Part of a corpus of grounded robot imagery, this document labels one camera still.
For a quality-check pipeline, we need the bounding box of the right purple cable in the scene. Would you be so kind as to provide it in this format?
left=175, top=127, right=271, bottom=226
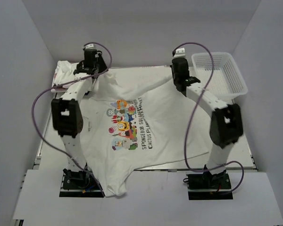
left=174, top=42, right=245, bottom=194

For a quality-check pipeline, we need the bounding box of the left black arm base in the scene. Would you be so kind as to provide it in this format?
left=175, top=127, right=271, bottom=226
left=59, top=169, right=105, bottom=198

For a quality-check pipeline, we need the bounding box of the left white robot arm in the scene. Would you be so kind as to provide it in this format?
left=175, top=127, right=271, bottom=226
left=51, top=42, right=108, bottom=171

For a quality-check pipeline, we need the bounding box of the purple cable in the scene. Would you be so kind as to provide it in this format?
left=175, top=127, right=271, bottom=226
left=31, top=42, right=113, bottom=196
left=174, top=42, right=245, bottom=194

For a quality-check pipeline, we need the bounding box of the white plastic mesh basket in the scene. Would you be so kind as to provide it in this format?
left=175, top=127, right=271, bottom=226
left=191, top=52, right=248, bottom=100

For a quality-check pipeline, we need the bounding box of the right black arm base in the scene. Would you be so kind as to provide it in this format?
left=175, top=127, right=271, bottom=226
left=183, top=170, right=233, bottom=201

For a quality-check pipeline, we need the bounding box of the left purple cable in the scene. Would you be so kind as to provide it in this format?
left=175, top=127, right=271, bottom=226
left=31, top=42, right=113, bottom=196

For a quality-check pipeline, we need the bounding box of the white black print t-shirt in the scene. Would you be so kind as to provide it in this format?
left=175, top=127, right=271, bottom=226
left=52, top=61, right=78, bottom=86

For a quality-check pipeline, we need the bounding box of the white cartoon print t-shirt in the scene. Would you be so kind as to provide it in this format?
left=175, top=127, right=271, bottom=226
left=80, top=67, right=212, bottom=196

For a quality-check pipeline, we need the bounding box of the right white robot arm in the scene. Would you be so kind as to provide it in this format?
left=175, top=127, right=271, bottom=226
left=170, top=48, right=243, bottom=188

